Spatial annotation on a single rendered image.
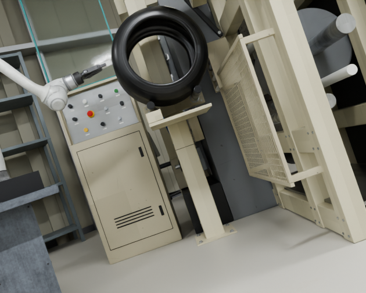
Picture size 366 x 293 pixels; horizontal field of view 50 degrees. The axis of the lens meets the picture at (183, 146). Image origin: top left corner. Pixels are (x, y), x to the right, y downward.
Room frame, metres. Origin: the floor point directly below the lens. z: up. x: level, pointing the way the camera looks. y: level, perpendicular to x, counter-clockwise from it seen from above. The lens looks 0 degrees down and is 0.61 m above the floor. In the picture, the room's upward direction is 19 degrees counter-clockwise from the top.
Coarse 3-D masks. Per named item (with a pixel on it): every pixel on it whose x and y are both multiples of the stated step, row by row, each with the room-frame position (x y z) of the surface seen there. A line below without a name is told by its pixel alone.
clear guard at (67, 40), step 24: (24, 0) 2.83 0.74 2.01; (48, 0) 2.84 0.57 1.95; (72, 0) 2.84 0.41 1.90; (96, 0) 2.85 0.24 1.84; (48, 24) 2.84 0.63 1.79; (72, 24) 2.84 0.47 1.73; (96, 24) 2.85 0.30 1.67; (48, 48) 2.83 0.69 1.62; (72, 48) 2.84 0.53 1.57; (96, 48) 2.85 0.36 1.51; (48, 72) 2.83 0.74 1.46; (72, 72) 2.84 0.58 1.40
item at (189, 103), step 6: (180, 102) 2.53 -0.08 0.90; (186, 102) 2.53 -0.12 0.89; (192, 102) 2.53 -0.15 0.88; (198, 102) 2.53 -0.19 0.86; (204, 102) 2.55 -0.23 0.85; (144, 108) 2.52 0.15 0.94; (156, 108) 2.52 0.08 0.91; (162, 108) 2.52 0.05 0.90; (168, 108) 2.52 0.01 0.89; (174, 108) 2.52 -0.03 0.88; (180, 108) 2.53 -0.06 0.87; (186, 108) 2.53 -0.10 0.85; (162, 114) 2.52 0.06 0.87; (168, 114) 2.52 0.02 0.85
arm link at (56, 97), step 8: (0, 64) 2.09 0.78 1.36; (8, 64) 2.11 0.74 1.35; (8, 72) 2.08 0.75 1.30; (16, 72) 2.09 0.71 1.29; (16, 80) 2.08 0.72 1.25; (24, 80) 2.07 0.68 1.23; (32, 88) 2.08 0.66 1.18; (40, 88) 2.09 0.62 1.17; (48, 88) 2.09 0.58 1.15; (56, 88) 2.12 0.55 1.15; (40, 96) 2.10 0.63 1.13; (48, 96) 2.09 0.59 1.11; (56, 96) 2.08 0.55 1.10; (64, 96) 2.12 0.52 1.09; (48, 104) 2.09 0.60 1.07; (56, 104) 2.08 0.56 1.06; (64, 104) 2.11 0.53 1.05
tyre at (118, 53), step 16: (144, 16) 2.19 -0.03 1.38; (160, 16) 2.20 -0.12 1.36; (176, 16) 2.21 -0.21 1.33; (128, 32) 2.18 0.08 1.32; (144, 32) 2.46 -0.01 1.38; (160, 32) 2.47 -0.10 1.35; (176, 32) 2.47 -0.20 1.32; (192, 32) 2.21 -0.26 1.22; (112, 48) 2.20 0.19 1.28; (128, 48) 2.44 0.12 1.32; (192, 48) 2.48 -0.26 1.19; (128, 64) 2.16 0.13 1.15; (192, 64) 2.20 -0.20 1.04; (128, 80) 2.17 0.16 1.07; (144, 80) 2.16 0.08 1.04; (192, 80) 2.20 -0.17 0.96; (144, 96) 2.20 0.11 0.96; (160, 96) 2.19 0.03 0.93; (176, 96) 2.21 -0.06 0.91
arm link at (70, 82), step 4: (64, 76) 2.26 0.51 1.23; (68, 76) 2.25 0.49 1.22; (72, 76) 2.26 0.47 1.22; (64, 80) 2.24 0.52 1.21; (68, 80) 2.24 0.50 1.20; (72, 80) 2.24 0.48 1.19; (68, 84) 2.24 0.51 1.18; (72, 84) 2.25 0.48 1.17; (76, 84) 2.27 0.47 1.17; (68, 88) 2.26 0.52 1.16; (72, 88) 2.27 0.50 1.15
